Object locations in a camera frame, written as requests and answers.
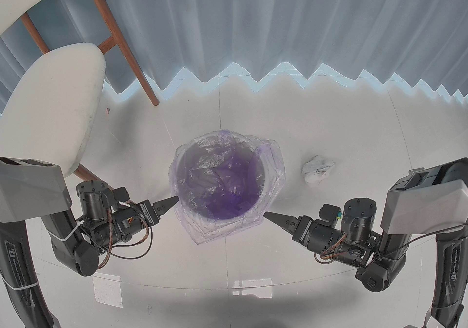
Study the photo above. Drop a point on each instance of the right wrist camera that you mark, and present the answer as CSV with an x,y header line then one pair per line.
x,y
329,214

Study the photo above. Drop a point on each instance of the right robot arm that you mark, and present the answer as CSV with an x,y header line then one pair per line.
x,y
420,198

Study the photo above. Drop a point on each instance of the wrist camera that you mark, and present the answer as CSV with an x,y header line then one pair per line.
x,y
120,195
329,214

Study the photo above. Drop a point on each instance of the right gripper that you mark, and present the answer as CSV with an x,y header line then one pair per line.
x,y
321,237

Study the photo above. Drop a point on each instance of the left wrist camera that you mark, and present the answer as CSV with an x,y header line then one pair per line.
x,y
120,195

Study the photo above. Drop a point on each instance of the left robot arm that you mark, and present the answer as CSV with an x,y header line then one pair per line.
x,y
33,187

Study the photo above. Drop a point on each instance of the purple plastic bag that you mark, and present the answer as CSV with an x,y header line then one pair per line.
x,y
219,180

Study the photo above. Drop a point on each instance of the pale blue curtain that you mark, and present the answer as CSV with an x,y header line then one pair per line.
x,y
256,8

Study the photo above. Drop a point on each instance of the white trash bin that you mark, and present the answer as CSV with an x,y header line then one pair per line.
x,y
261,176

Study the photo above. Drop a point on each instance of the white cushioned wooden chair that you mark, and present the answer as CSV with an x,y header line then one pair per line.
x,y
55,99

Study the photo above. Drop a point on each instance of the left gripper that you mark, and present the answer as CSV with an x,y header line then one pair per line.
x,y
119,231

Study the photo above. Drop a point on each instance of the white paper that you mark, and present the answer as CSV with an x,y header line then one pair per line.
x,y
318,171

